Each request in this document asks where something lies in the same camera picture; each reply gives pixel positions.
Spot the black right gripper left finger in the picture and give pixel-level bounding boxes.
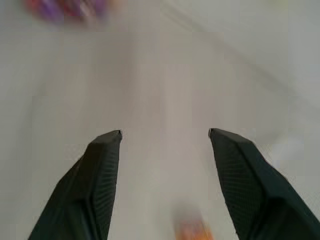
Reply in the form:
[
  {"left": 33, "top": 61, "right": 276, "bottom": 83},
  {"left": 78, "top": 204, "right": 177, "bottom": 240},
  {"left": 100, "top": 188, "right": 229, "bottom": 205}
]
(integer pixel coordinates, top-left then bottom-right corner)
[{"left": 27, "top": 129, "right": 123, "bottom": 240}]

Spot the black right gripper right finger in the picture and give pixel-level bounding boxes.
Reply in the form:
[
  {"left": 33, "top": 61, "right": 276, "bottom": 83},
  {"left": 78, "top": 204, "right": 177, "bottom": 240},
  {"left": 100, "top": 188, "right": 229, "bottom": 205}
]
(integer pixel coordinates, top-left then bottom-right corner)
[{"left": 208, "top": 127, "right": 320, "bottom": 240}]

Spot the jar of colourful lollipops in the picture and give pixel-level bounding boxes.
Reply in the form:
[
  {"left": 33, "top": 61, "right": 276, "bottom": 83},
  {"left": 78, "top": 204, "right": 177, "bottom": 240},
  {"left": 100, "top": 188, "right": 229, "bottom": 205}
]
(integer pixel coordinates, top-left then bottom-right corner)
[{"left": 23, "top": 0, "right": 111, "bottom": 25}]

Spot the orange lollipop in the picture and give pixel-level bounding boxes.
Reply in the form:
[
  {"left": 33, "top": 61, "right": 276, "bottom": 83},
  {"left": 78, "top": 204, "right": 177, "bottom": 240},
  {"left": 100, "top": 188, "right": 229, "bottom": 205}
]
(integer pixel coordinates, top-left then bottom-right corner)
[{"left": 173, "top": 214, "right": 213, "bottom": 240}]

